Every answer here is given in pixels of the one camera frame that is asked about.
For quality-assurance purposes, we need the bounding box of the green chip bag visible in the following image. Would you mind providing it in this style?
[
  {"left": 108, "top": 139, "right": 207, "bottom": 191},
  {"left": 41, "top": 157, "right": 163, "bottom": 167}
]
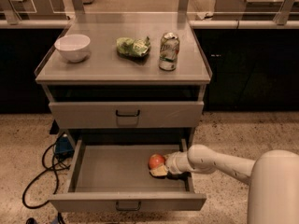
[{"left": 116, "top": 36, "right": 151, "bottom": 58}]

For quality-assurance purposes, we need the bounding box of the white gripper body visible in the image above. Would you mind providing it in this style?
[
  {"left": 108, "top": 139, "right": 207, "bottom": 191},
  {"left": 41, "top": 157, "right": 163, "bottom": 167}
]
[{"left": 165, "top": 151, "right": 191, "bottom": 175}]

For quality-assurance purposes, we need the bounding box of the closed upper grey drawer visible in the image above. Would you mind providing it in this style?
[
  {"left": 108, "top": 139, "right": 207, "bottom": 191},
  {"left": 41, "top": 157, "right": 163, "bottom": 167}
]
[{"left": 50, "top": 102, "right": 204, "bottom": 129}]

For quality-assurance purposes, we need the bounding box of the black floor cable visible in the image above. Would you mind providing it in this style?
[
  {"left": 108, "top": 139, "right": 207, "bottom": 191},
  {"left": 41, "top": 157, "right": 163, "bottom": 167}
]
[{"left": 21, "top": 143, "right": 71, "bottom": 210}]

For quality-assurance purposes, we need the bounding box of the silver green soda can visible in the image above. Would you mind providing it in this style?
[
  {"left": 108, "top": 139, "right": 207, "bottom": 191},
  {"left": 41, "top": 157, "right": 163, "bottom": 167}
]
[{"left": 159, "top": 32, "right": 180, "bottom": 71}]

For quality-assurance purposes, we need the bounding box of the background steel counter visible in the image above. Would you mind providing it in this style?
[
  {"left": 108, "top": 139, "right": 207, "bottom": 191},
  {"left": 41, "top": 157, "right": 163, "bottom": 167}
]
[{"left": 213, "top": 0, "right": 284, "bottom": 21}]

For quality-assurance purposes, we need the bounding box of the red apple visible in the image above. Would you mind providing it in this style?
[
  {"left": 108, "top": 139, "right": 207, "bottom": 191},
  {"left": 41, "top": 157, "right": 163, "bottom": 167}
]
[{"left": 148, "top": 154, "right": 165, "bottom": 170}]

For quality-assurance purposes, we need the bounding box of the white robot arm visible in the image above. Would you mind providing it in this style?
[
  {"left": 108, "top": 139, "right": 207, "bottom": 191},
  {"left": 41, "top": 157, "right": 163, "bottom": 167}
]
[{"left": 148, "top": 145, "right": 299, "bottom": 224}]

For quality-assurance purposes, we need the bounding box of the open middle grey drawer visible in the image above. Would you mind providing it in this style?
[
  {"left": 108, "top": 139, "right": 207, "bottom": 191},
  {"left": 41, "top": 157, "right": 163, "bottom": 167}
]
[{"left": 50, "top": 138, "right": 206, "bottom": 212}]

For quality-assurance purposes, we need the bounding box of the grey drawer cabinet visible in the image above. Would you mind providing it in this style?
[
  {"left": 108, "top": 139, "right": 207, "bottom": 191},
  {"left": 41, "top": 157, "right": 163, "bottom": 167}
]
[{"left": 33, "top": 12, "right": 213, "bottom": 214}]

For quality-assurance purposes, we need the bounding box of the blue power box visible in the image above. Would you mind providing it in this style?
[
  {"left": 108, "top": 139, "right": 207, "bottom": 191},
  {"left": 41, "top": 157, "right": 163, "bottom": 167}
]
[{"left": 54, "top": 134, "right": 74, "bottom": 159}]

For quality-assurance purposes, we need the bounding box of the white ceramic bowl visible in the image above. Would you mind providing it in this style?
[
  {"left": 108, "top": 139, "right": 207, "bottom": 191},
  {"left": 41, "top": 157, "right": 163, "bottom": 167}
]
[{"left": 54, "top": 35, "right": 91, "bottom": 63}]

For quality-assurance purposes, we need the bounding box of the grey horizontal rail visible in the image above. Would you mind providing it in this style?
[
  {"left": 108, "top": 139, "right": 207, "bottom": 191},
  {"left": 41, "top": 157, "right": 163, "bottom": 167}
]
[{"left": 0, "top": 20, "right": 299, "bottom": 30}]

